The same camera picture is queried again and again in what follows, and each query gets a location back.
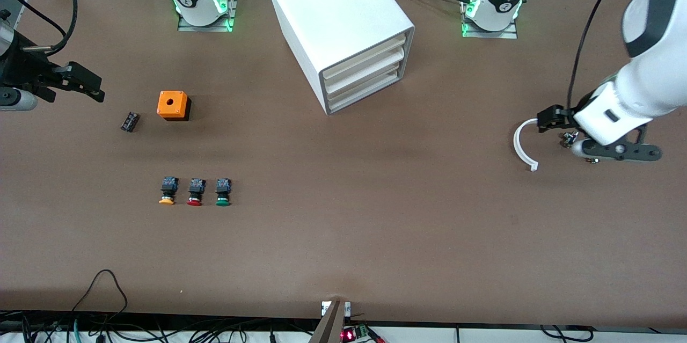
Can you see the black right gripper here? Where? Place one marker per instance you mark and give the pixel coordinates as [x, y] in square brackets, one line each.
[22, 70]

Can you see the white curved plastic bracket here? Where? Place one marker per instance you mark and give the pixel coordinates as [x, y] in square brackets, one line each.
[516, 144]

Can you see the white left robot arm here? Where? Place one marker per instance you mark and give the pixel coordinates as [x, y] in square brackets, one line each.
[644, 85]

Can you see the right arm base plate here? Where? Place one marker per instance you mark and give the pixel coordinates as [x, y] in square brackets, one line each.
[206, 28]

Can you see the red mushroom push button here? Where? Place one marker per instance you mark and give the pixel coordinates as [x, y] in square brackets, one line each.
[195, 192]

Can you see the white metal bracket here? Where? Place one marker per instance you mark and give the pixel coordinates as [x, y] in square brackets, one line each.
[324, 308]

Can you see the orange button enclosure box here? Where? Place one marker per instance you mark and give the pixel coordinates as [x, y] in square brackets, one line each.
[172, 102]

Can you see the small circuit board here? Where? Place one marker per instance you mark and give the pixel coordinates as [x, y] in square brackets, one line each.
[357, 332]

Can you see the small black switch component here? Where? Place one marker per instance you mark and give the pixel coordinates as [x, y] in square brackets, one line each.
[592, 161]

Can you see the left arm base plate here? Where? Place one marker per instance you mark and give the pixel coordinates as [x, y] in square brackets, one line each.
[502, 34]

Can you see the small metal potentiometer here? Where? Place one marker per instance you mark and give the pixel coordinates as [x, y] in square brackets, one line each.
[566, 140]

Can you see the yellow mushroom push button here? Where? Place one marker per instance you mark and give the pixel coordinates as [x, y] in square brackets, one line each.
[168, 191]

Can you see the green mushroom push button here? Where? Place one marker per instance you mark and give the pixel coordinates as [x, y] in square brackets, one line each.
[223, 187]

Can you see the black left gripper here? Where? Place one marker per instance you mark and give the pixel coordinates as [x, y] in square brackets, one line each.
[582, 102]

